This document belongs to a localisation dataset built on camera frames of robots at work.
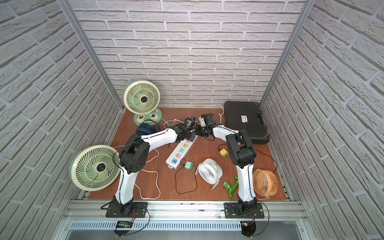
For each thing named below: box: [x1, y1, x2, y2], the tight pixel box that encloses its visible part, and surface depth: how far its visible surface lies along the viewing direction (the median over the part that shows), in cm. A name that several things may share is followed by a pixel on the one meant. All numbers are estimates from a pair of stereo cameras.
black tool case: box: [224, 101, 270, 145], surface depth 109 cm
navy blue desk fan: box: [136, 122, 161, 136], surface depth 98 cm
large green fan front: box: [69, 145, 121, 192], surface depth 75 cm
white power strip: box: [165, 135, 199, 169], surface depth 92 cm
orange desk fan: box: [252, 168, 279, 200], surface depth 75 cm
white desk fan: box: [195, 158, 223, 191], surface depth 78 cm
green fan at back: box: [123, 79, 162, 125], surface depth 94 cm
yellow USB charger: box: [219, 148, 229, 159], surface depth 94 cm
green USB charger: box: [184, 161, 194, 170], surface depth 89 cm
